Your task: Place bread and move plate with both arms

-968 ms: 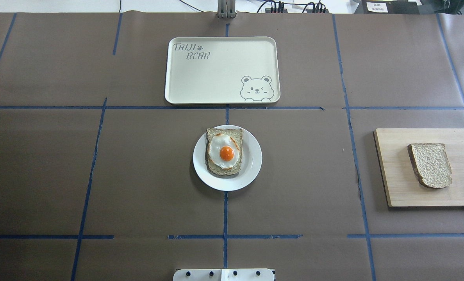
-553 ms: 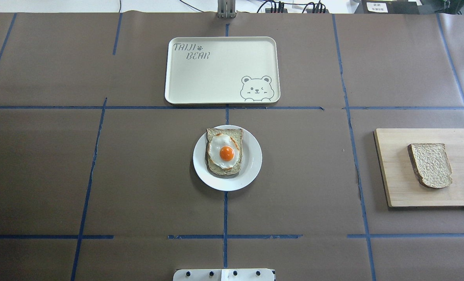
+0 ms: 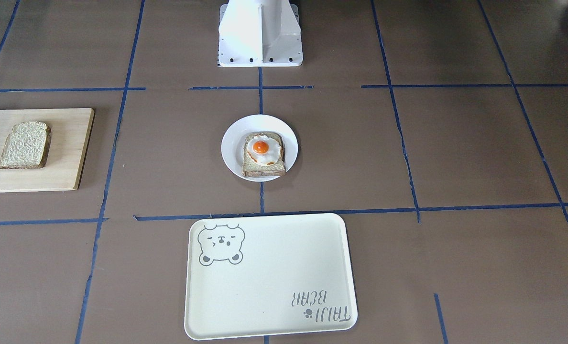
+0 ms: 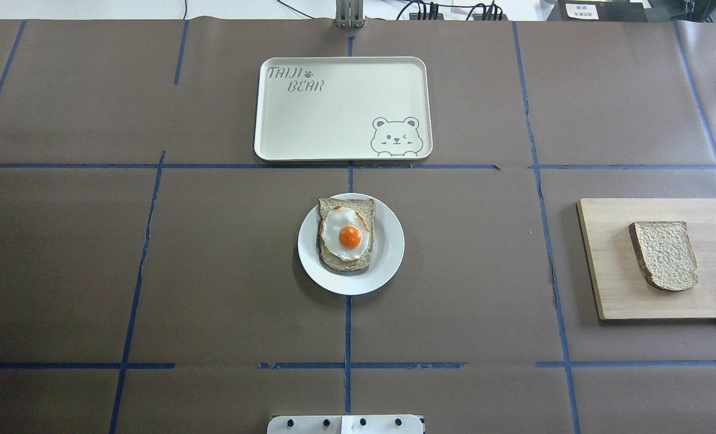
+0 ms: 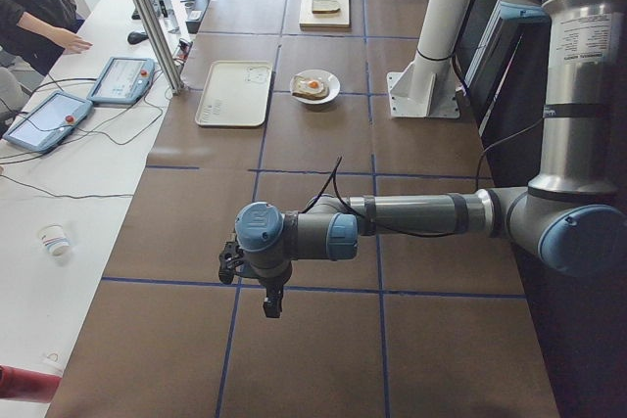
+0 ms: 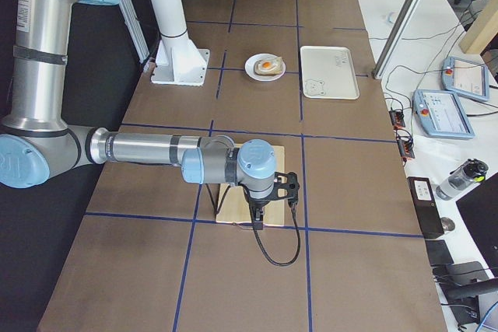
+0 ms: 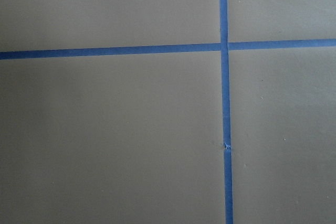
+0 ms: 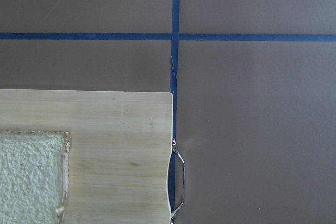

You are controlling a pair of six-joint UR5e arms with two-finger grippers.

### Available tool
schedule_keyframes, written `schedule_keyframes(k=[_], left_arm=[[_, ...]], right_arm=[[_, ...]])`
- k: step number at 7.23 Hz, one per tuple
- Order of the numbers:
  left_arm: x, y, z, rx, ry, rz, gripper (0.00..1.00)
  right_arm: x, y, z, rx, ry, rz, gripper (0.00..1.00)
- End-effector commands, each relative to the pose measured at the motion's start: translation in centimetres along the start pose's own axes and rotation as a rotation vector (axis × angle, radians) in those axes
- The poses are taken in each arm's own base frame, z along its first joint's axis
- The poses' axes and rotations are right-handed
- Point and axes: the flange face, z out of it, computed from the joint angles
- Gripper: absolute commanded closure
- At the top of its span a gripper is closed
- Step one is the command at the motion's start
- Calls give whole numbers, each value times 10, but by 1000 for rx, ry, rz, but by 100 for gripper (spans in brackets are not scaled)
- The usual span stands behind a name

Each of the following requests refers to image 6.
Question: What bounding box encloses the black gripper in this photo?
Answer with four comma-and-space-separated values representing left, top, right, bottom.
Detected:
247, 192, 269, 229

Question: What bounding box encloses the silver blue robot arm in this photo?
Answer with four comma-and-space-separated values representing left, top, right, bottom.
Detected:
1, 0, 279, 229

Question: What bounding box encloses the bamboo cutting board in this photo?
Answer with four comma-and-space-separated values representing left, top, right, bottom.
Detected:
216, 145, 285, 226

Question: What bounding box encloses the bottom toast slice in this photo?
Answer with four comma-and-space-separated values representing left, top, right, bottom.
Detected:
254, 56, 284, 75

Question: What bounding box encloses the fried egg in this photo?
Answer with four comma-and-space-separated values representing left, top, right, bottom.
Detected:
255, 57, 281, 72

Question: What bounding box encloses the cream bear tray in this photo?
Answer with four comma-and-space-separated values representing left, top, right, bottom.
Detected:
300, 46, 359, 100

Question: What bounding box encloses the lower orange connector board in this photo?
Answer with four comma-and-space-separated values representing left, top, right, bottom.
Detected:
396, 135, 415, 162

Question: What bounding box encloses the orange connector board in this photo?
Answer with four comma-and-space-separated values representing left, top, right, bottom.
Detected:
396, 135, 415, 162
389, 109, 405, 130

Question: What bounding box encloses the black rectangular box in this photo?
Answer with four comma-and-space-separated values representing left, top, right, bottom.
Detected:
407, 176, 444, 239

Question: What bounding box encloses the upper orange connector board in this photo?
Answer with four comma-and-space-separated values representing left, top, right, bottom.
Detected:
389, 109, 405, 130

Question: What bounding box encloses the near teach pendant tablet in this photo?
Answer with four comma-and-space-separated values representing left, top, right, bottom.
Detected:
412, 89, 475, 139

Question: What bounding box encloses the teach pendant tablet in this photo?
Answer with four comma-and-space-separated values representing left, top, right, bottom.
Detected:
441, 57, 490, 102
412, 89, 475, 139

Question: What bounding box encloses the clear water bottle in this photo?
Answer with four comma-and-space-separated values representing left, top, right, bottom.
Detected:
436, 159, 489, 201

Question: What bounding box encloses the black monitor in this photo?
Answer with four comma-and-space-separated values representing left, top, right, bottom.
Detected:
457, 180, 497, 273

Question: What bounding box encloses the far teach pendant tablet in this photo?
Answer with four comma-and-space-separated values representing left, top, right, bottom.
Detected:
441, 57, 490, 102

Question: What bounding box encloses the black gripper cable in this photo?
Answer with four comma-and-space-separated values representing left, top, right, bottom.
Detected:
241, 187, 302, 267

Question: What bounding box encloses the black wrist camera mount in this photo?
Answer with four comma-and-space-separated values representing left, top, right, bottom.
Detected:
267, 172, 300, 206

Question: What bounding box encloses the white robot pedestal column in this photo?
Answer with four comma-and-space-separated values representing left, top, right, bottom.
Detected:
151, 0, 210, 86

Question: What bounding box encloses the aluminium frame post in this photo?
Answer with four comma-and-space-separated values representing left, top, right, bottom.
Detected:
372, 0, 421, 79

